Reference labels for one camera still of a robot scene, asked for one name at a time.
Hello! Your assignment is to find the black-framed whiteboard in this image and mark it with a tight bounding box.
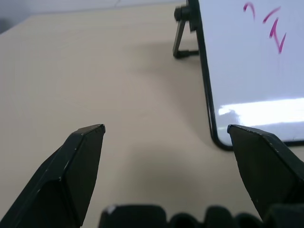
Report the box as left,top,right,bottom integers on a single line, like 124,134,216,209
186,0,304,152

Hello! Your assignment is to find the black whiteboard stand leg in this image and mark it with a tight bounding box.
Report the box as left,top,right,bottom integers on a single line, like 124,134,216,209
172,5,200,59

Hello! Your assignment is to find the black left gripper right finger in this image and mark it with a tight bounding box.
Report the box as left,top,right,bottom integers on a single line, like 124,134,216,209
227,124,304,221

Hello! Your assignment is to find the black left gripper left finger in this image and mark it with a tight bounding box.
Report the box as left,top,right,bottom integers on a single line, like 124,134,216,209
0,123,106,228

